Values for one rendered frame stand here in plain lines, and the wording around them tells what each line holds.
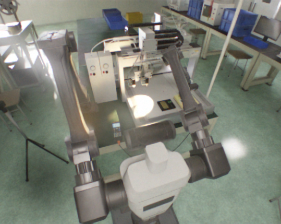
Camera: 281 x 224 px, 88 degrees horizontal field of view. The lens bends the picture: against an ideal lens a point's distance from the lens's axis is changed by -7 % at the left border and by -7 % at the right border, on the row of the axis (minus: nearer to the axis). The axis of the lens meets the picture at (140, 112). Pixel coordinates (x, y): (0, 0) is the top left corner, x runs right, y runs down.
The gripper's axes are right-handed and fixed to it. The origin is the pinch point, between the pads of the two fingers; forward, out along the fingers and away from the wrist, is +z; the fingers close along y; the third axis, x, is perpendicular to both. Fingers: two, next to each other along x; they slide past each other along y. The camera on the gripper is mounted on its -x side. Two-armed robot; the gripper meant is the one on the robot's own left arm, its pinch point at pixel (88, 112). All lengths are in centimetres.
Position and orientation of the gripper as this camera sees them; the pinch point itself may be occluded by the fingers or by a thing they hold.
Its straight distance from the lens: 112.4
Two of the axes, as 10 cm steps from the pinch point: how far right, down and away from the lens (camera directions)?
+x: 2.7, 9.3, -2.5
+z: -1.5, 3.0, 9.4
